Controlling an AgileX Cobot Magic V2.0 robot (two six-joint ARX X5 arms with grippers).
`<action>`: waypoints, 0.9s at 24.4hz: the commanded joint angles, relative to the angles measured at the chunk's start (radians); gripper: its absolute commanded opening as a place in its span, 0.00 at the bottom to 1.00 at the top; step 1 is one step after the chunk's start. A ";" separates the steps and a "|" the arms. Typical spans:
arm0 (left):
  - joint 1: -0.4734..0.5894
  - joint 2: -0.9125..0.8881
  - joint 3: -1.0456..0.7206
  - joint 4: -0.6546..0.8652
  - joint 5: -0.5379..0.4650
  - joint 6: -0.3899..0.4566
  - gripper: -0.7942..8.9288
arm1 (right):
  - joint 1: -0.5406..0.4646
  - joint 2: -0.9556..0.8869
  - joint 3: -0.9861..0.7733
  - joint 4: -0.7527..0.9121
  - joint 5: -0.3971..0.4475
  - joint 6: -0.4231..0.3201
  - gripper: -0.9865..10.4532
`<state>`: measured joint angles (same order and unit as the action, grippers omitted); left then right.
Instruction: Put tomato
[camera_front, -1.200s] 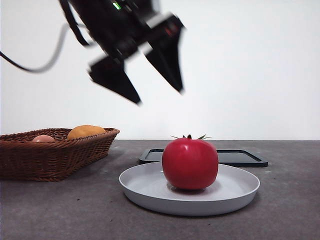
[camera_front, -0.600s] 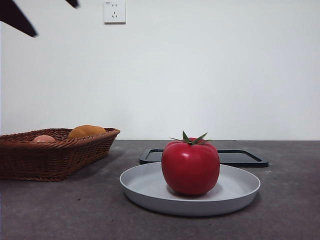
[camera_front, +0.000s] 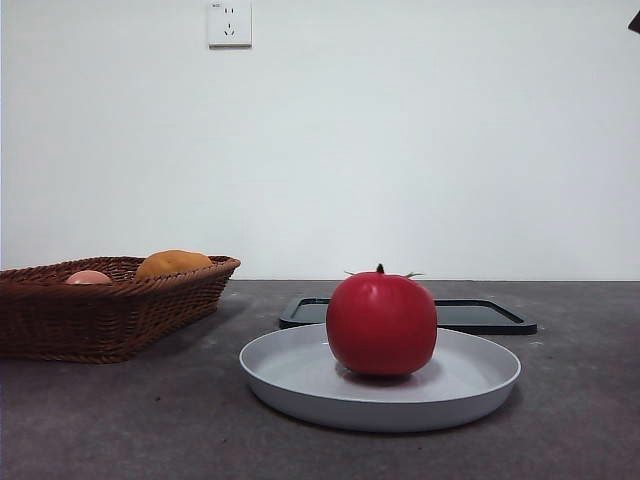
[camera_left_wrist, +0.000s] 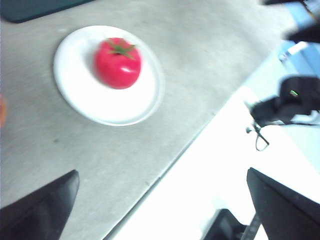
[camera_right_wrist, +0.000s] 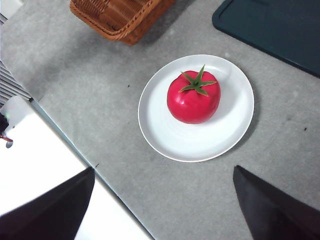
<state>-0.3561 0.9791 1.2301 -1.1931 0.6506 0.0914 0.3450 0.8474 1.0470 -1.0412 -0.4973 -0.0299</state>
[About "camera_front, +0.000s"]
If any brown wicker basket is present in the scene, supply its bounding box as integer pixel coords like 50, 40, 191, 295
0, 255, 242, 365

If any black rectangular tray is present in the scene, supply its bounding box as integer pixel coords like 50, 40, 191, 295
278, 296, 538, 336

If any orange round fruit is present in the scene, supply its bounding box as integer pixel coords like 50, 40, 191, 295
134, 249, 213, 282

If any grey round plate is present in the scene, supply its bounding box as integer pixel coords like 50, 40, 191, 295
238, 322, 523, 434

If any red tomato with green stem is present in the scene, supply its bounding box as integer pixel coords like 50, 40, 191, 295
326, 263, 438, 377

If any pink round fruit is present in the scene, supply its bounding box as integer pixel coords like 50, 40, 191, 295
64, 269, 114, 286

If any white wall socket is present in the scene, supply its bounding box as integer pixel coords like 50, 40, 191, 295
208, 0, 253, 50

